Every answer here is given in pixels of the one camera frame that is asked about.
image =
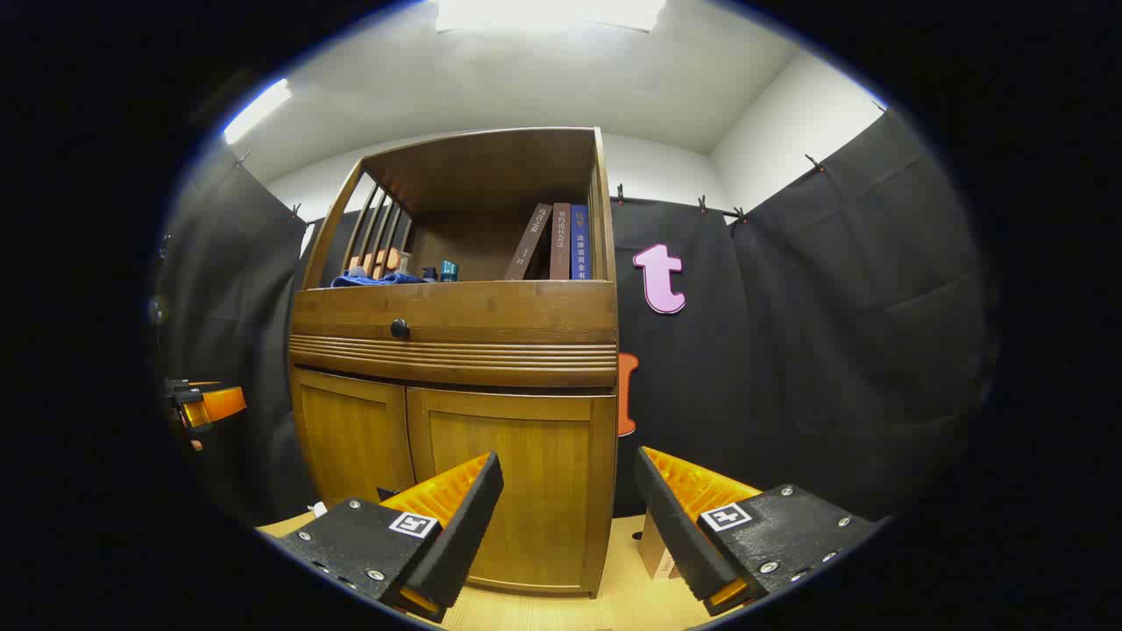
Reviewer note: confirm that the blue book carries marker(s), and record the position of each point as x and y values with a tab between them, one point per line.
580	241

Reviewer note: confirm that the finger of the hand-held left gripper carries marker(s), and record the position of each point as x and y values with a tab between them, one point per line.
219	405

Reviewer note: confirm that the wooden shoe cabinet door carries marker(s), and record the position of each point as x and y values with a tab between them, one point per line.
543	473
351	434

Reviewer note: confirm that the blue cloth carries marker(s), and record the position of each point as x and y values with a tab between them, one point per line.
372	280

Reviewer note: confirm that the large ceiling light panel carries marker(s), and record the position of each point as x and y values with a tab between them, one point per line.
548	13

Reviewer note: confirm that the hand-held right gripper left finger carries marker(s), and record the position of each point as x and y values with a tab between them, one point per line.
465	535

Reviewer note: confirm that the wooden double-door shoe cabinet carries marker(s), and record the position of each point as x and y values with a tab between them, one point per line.
491	315

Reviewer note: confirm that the teal cup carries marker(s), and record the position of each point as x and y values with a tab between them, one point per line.
449	272

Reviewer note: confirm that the brown book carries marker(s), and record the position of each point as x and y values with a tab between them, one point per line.
528	244

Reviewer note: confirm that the beige book with orange band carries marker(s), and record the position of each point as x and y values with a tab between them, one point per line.
653	548

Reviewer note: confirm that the black drawer knob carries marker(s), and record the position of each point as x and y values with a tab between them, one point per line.
400	329

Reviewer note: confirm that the wooden blocks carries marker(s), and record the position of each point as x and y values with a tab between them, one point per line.
381	261

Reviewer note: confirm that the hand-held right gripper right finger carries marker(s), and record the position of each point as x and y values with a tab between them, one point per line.
679	535

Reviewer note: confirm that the maroon book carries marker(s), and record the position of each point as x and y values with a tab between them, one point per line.
561	241

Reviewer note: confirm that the black backdrop cloth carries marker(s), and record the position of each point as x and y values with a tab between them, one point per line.
833	333

